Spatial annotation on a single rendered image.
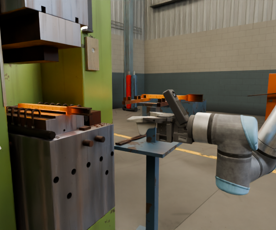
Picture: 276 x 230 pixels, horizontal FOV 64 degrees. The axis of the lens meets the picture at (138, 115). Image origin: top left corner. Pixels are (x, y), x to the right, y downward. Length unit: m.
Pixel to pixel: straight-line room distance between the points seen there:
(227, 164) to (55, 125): 0.63
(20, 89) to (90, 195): 0.71
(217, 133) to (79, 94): 0.82
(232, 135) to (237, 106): 7.88
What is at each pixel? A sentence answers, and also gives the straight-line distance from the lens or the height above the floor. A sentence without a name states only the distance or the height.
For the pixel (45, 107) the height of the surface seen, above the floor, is 1.01.
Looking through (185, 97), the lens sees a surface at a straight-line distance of 1.33.
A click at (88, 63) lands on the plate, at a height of 1.22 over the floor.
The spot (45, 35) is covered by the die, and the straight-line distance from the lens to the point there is 0.91.
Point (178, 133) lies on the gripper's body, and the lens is 0.70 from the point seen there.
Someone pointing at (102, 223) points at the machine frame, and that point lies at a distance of 1.21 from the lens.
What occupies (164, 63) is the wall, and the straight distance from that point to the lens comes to 9.90.
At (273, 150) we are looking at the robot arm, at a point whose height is 0.93.
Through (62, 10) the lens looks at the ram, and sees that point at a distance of 0.98.
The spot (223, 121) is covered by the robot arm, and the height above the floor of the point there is 1.02.
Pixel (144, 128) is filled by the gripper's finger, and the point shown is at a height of 0.98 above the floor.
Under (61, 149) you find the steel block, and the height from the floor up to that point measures 0.87.
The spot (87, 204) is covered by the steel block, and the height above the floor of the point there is 0.59.
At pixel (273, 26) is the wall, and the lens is 8.40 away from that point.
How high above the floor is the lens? 1.12
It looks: 9 degrees down
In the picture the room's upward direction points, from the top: straight up
